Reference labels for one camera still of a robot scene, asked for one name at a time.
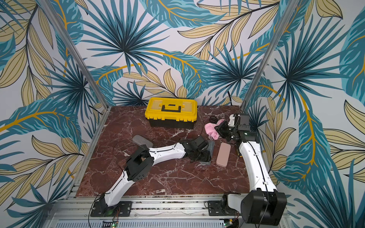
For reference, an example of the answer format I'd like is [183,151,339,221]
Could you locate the grey-blue rectangular eyeglass case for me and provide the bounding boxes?
[199,140,215,165]

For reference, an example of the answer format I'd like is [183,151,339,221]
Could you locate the pink cloth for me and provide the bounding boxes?
[204,119,224,140]

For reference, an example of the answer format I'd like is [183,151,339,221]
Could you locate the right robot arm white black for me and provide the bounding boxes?
[213,114,287,227]

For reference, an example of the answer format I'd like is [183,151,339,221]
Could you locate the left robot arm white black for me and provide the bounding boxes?
[98,136,214,211]

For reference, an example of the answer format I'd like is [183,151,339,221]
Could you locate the grey oval eyeglass case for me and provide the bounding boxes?
[132,135,154,148]

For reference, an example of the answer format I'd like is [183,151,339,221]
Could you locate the yellow black toolbox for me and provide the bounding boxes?
[145,97,198,129]

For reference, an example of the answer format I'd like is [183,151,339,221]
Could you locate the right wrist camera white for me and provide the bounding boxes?
[228,114,240,127]

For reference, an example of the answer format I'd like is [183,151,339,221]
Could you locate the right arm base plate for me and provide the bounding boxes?
[204,200,241,216]

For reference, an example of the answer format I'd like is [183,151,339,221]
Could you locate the aluminium front rail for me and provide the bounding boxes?
[42,193,293,228]

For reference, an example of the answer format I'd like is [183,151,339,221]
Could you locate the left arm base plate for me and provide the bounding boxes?
[90,200,132,218]

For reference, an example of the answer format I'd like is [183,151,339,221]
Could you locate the right metal frame post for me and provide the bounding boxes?
[240,0,299,113]

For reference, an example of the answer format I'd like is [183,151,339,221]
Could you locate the metal frame post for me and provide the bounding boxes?
[240,0,299,113]
[39,0,109,109]

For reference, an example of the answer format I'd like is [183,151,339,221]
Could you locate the left metal frame post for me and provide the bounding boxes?
[39,0,109,109]

